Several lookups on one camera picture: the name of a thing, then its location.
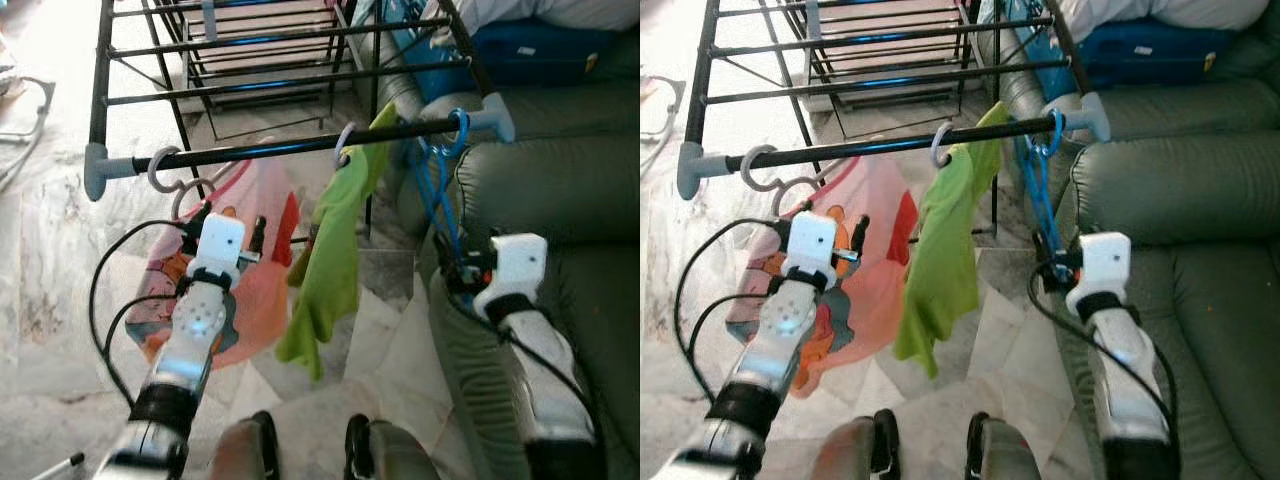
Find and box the blue plastic clothes hanger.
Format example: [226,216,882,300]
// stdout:
[1018,108,1069,266]
[405,108,476,271]

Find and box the orange cartoon print garment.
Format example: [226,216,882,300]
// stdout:
[725,155,916,401]
[125,158,301,371]

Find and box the green garment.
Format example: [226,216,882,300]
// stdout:
[890,100,1011,379]
[275,100,401,381]

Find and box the black metal clothes rack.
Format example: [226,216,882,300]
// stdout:
[675,0,1113,241]
[83,0,516,241]

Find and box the dark green leather sofa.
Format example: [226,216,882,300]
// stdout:
[985,20,1280,480]
[355,20,641,480]

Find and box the silver right robot leg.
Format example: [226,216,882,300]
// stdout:
[345,415,441,480]
[965,412,1046,480]

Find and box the silver robot leg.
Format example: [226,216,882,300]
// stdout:
[345,415,441,480]
[810,408,901,480]
[965,412,1046,480]
[210,410,281,480]

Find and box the silver left robot leg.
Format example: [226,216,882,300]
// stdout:
[210,410,281,480]
[810,408,901,480]

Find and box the teal plastic bag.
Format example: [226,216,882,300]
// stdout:
[985,0,1061,101]
[380,0,471,101]

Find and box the blue bag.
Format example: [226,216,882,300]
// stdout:
[470,25,621,86]
[1080,25,1236,86]

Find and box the white pillow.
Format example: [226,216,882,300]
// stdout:
[440,0,641,31]
[1060,0,1271,31]

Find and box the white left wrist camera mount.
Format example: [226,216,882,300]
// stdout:
[188,213,248,291]
[783,212,841,291]

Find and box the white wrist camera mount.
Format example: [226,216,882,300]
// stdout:
[473,233,549,323]
[188,213,248,291]
[1063,232,1133,319]
[783,212,841,291]

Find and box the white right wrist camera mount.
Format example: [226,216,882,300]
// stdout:
[473,233,549,323]
[1063,232,1133,319]

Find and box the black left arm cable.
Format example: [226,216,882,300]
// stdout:
[672,218,791,401]
[88,218,206,406]

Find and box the white frame baby bouncer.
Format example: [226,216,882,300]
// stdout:
[0,75,56,191]

